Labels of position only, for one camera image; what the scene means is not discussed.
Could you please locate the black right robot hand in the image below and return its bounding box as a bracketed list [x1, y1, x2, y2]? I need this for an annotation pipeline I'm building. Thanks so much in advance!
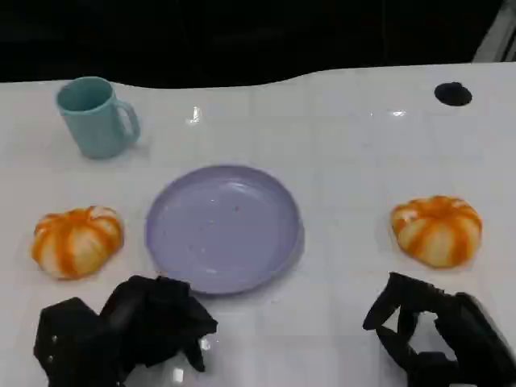
[362, 272, 516, 387]

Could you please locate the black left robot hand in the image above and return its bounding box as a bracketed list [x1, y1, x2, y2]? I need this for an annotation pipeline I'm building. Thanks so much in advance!
[98, 275, 219, 372]

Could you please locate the orange and white bread roll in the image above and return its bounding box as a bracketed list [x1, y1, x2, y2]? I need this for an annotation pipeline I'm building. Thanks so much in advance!
[389, 195, 484, 269]
[31, 205, 124, 281]

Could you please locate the lilac plate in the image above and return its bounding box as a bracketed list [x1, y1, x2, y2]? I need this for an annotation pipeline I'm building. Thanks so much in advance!
[144, 164, 306, 296]

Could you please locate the pale green mug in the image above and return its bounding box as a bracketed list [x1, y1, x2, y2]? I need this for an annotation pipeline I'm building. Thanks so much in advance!
[55, 76, 141, 160]

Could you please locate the black round table grommet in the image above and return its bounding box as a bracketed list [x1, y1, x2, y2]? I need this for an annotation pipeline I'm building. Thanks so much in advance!
[434, 81, 473, 107]

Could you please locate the black cloth backdrop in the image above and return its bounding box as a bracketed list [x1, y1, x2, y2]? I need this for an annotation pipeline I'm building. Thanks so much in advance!
[0, 0, 499, 89]

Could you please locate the white frame post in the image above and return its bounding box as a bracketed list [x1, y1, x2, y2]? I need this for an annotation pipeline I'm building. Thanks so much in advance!
[472, 0, 516, 64]

